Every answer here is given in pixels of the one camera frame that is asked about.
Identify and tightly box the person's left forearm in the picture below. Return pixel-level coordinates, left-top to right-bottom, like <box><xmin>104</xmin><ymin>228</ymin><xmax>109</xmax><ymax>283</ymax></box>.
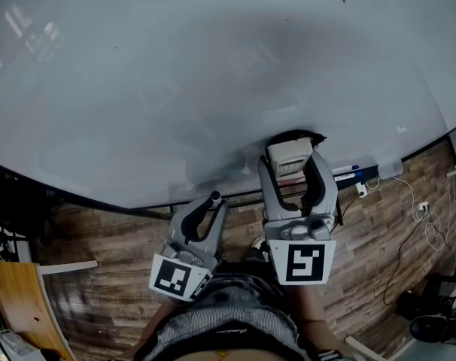
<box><xmin>135</xmin><ymin>299</ymin><xmax>190</xmax><ymax>359</ymax></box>

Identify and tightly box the person's right forearm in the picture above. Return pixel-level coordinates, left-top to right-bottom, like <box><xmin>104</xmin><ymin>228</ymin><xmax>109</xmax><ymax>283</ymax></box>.
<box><xmin>287</xmin><ymin>282</ymin><xmax>351</xmax><ymax>355</ymax></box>

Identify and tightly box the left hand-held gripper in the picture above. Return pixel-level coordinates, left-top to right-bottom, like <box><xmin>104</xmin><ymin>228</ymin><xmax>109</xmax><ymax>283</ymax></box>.
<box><xmin>148</xmin><ymin>195</ymin><xmax>229</xmax><ymax>302</ymax></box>

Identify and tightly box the wooden desk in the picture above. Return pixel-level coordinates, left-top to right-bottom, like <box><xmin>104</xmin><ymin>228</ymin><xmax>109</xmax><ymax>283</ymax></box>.
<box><xmin>0</xmin><ymin>259</ymin><xmax>75</xmax><ymax>361</ymax></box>

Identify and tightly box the white metal bar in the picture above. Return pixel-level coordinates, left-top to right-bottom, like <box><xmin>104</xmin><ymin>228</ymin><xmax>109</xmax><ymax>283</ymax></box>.
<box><xmin>38</xmin><ymin>260</ymin><xmax>99</xmax><ymax>276</ymax></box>

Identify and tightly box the white power strip with cable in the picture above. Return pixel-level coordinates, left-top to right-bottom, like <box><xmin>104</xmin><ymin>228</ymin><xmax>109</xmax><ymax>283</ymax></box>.
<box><xmin>391</xmin><ymin>174</ymin><xmax>455</xmax><ymax>252</ymax></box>

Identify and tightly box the black floor cable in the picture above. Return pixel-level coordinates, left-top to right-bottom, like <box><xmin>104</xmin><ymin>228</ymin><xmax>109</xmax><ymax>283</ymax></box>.
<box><xmin>382</xmin><ymin>208</ymin><xmax>442</xmax><ymax>305</ymax></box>

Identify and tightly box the person's grey knit top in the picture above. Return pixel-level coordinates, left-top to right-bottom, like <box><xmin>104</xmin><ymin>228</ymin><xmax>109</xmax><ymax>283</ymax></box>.
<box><xmin>143</xmin><ymin>261</ymin><xmax>351</xmax><ymax>361</ymax></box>

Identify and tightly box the black equipment cart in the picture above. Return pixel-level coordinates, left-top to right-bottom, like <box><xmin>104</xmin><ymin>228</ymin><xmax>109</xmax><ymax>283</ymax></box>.
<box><xmin>0</xmin><ymin>159</ymin><xmax>65</xmax><ymax>263</ymax></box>

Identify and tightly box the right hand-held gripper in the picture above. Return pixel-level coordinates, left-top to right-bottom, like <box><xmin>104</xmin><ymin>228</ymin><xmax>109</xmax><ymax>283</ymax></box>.
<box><xmin>257</xmin><ymin>148</ymin><xmax>340</xmax><ymax>287</ymax></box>

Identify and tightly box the white board eraser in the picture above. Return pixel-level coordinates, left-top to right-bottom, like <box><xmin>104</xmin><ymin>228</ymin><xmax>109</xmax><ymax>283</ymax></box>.
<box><xmin>265</xmin><ymin>128</ymin><xmax>327</xmax><ymax>178</ymax></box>

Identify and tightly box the black office chair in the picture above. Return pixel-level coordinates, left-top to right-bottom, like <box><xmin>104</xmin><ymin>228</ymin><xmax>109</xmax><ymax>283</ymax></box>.
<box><xmin>395</xmin><ymin>272</ymin><xmax>456</xmax><ymax>346</ymax></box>

